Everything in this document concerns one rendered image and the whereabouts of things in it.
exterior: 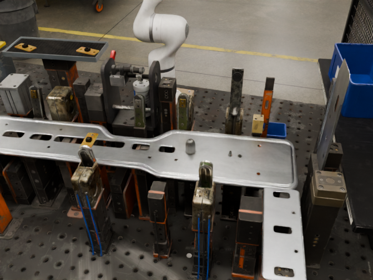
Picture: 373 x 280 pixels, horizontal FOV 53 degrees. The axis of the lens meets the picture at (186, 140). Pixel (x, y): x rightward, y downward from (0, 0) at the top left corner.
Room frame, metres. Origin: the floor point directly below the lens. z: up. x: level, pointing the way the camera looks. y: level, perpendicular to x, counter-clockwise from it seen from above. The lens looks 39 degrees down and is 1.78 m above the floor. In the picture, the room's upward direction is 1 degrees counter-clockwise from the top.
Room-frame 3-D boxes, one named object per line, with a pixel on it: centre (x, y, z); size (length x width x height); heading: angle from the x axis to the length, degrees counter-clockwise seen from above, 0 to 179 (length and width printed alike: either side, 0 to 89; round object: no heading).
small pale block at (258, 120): (0.99, -0.24, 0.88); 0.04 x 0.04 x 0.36; 80
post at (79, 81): (1.19, 0.38, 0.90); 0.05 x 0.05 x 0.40; 80
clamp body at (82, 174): (0.78, 0.29, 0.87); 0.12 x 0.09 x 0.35; 170
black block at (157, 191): (0.75, 0.09, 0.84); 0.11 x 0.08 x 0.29; 170
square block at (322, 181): (0.70, -0.38, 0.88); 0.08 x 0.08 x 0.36; 80
